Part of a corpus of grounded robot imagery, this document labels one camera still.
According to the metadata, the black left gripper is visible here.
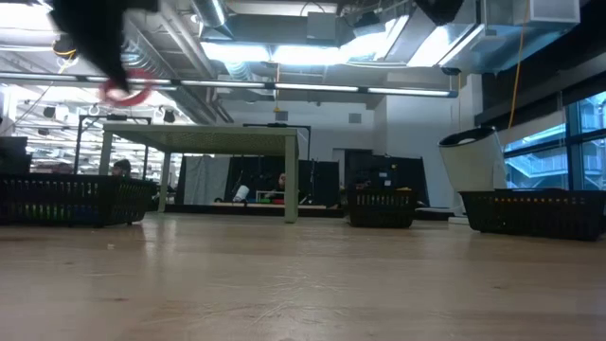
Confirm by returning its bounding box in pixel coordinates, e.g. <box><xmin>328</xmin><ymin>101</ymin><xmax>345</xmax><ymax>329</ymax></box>
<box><xmin>46</xmin><ymin>0</ymin><xmax>160</xmax><ymax>93</ymax></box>

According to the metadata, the red coil keychain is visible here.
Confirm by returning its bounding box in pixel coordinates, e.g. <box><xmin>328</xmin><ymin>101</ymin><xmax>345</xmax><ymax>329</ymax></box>
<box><xmin>98</xmin><ymin>68</ymin><xmax>156</xmax><ymax>108</ymax></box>

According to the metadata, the grey ceiling ventilation unit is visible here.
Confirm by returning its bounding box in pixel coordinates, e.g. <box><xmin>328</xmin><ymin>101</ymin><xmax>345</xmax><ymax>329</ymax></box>
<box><xmin>306</xmin><ymin>11</ymin><xmax>340</xmax><ymax>42</ymax></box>

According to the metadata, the green mesh metal shelf riser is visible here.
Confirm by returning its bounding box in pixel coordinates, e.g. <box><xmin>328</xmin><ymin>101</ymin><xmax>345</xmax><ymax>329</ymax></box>
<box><xmin>98</xmin><ymin>122</ymin><xmax>301</xmax><ymax>224</ymax></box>

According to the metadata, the large black plastic basket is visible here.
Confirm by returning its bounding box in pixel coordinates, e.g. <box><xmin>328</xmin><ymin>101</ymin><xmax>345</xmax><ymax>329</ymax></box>
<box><xmin>0</xmin><ymin>172</ymin><xmax>158</xmax><ymax>227</ymax></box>

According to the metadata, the long ceiling light bar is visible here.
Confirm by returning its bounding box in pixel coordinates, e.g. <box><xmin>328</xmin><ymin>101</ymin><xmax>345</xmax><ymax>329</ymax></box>
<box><xmin>0</xmin><ymin>70</ymin><xmax>459</xmax><ymax>99</ymax></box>

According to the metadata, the white curtain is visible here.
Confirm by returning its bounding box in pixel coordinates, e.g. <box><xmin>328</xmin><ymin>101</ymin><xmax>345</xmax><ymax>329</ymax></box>
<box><xmin>183</xmin><ymin>154</ymin><xmax>231</xmax><ymax>206</ymax></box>

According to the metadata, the white cup black rim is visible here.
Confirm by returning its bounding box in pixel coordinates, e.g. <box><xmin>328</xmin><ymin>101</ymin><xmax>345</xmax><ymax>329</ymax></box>
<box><xmin>438</xmin><ymin>125</ymin><xmax>508</xmax><ymax>224</ymax></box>

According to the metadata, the black cabinet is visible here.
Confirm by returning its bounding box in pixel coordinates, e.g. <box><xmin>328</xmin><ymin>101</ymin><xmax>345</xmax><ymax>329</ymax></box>
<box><xmin>344</xmin><ymin>149</ymin><xmax>430</xmax><ymax>207</ymax></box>

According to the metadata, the black partition curtain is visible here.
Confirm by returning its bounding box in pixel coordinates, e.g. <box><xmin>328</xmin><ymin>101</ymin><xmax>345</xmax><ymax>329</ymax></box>
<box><xmin>225</xmin><ymin>155</ymin><xmax>341</xmax><ymax>206</ymax></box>

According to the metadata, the small black plastic basket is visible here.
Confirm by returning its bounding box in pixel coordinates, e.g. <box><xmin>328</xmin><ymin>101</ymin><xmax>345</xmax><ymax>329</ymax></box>
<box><xmin>347</xmin><ymin>188</ymin><xmax>419</xmax><ymax>230</ymax></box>

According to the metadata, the medium black plastic basket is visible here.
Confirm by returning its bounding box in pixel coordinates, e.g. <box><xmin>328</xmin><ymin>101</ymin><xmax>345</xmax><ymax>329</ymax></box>
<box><xmin>457</xmin><ymin>188</ymin><xmax>606</xmax><ymax>242</ymax></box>

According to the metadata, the black ceiling cord reel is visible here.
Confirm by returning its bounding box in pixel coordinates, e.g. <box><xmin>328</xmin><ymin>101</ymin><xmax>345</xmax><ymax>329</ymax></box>
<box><xmin>50</xmin><ymin>33</ymin><xmax>80</xmax><ymax>75</ymax></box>

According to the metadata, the yellow hanging cable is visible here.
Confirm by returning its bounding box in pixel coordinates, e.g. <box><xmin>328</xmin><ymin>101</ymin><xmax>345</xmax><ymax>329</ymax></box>
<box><xmin>507</xmin><ymin>0</ymin><xmax>529</xmax><ymax>130</ymax></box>

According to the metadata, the silver round air duct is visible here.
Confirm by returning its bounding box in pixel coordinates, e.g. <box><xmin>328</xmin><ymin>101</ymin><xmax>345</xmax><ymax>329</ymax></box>
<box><xmin>188</xmin><ymin>0</ymin><xmax>236</xmax><ymax>39</ymax></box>

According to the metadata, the black window frame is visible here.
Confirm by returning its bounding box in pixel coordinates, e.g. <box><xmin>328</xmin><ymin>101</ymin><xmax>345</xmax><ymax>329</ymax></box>
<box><xmin>501</xmin><ymin>94</ymin><xmax>606</xmax><ymax>190</ymax></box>

